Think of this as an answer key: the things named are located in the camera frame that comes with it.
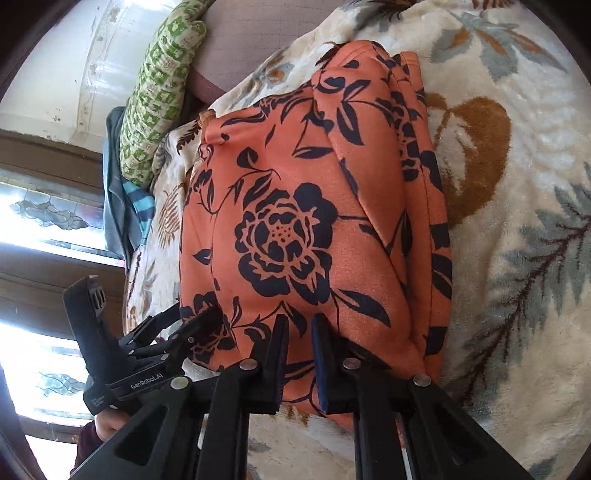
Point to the cream leaf printed blanket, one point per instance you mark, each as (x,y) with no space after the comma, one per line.
(508,184)

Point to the green patterned pillow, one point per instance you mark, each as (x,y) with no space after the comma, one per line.
(157,101)

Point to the wooden stained glass window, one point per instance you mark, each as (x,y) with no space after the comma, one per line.
(51,277)

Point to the teal striped cloth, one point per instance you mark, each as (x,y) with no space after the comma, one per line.
(141,207)

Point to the orange floral garment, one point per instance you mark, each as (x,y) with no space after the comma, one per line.
(300,207)

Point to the person's left hand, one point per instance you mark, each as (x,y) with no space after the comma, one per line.
(111,422)

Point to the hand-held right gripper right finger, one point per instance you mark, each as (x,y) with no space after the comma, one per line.
(337,383)

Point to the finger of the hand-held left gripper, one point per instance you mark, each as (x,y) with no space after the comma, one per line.
(150,325)
(194,330)

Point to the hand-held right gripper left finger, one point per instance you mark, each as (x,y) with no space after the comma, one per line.
(231,415)

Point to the blue grey cloth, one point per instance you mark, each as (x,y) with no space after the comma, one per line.
(114,194)

